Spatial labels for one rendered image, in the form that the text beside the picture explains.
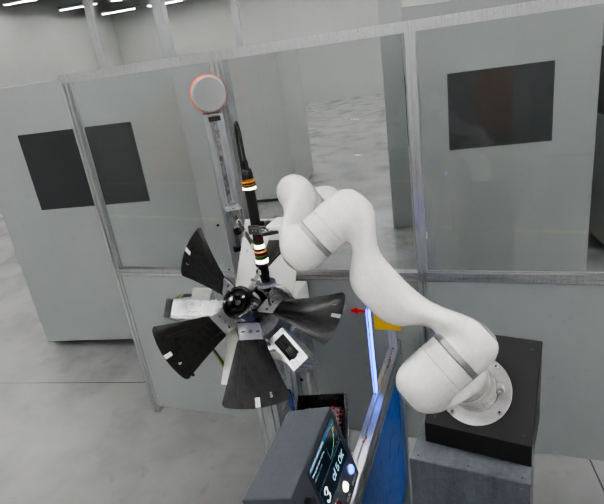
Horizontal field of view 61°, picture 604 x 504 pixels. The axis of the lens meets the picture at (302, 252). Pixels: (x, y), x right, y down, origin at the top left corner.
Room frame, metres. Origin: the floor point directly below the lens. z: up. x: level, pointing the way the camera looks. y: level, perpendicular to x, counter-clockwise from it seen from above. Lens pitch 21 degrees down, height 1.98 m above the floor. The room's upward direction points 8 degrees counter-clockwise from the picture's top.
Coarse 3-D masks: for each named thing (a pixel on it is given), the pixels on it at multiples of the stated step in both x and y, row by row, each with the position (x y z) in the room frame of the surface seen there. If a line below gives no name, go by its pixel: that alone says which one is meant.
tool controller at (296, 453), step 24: (288, 432) 0.89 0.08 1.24; (312, 432) 0.86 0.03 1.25; (336, 432) 0.90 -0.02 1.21; (288, 456) 0.81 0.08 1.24; (312, 456) 0.80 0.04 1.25; (336, 456) 0.86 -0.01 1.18; (264, 480) 0.77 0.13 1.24; (288, 480) 0.74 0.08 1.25; (312, 480) 0.76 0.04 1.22; (336, 480) 0.83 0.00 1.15
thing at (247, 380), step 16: (240, 352) 1.51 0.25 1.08; (256, 352) 1.53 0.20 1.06; (240, 368) 1.47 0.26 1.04; (256, 368) 1.48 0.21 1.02; (272, 368) 1.50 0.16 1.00; (240, 384) 1.44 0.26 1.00; (256, 384) 1.44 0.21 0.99; (272, 384) 1.46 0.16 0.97; (224, 400) 1.40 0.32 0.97; (240, 400) 1.40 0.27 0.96; (272, 400) 1.42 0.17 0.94
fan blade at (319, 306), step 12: (288, 300) 1.63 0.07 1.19; (300, 300) 1.62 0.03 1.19; (312, 300) 1.60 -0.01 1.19; (324, 300) 1.59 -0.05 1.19; (336, 300) 1.58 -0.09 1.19; (276, 312) 1.55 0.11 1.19; (288, 312) 1.55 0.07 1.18; (300, 312) 1.54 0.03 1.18; (312, 312) 1.53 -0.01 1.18; (324, 312) 1.53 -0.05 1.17; (336, 312) 1.52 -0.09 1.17; (300, 324) 1.49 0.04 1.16; (312, 324) 1.48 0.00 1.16; (324, 324) 1.48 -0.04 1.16; (336, 324) 1.47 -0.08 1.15; (312, 336) 1.44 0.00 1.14; (324, 336) 1.44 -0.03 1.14
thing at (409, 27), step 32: (544, 0) 1.93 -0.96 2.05; (576, 0) 1.90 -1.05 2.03; (352, 32) 2.18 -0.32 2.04; (384, 32) 2.13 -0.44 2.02; (128, 64) 2.58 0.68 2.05; (160, 64) 2.53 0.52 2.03; (416, 64) 2.10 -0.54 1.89; (64, 96) 2.74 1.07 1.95; (416, 96) 2.09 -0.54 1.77; (416, 128) 2.10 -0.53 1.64; (416, 160) 2.11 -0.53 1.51; (96, 192) 2.73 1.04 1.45; (416, 192) 2.10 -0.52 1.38; (416, 224) 2.10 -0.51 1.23; (128, 320) 2.74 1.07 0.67
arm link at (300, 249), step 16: (288, 176) 1.22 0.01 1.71; (288, 192) 1.16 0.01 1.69; (304, 192) 1.16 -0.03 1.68; (288, 208) 1.13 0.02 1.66; (304, 208) 1.15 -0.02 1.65; (288, 224) 1.10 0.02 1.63; (288, 240) 1.06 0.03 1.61; (304, 240) 1.04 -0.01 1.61; (288, 256) 1.05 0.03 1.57; (304, 256) 1.03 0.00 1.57; (320, 256) 1.04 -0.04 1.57
